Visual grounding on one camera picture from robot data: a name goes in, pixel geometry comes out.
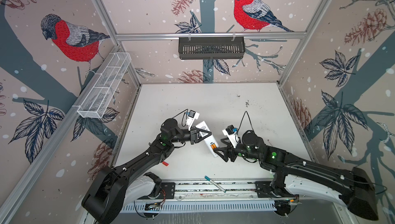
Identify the teal capped pen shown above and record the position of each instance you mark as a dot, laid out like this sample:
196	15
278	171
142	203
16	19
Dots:
215	184

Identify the white mesh wall tray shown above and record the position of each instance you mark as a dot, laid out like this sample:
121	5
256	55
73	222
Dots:
100	95

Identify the black wall basket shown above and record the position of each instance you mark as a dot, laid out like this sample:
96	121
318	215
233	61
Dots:
207	48

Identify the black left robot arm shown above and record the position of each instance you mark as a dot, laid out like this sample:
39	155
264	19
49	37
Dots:
105	197

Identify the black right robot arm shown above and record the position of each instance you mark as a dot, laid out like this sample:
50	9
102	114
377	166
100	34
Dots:
294	175

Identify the white remote control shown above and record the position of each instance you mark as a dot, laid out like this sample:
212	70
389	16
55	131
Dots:
209	139

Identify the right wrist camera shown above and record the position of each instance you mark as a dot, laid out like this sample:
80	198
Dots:
232	134

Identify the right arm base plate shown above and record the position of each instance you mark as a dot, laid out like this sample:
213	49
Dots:
264	189

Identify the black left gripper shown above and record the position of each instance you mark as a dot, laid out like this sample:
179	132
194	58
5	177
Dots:
194	135

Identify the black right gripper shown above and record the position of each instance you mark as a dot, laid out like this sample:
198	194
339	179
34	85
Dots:
226	152

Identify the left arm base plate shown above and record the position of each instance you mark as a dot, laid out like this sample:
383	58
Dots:
162	191

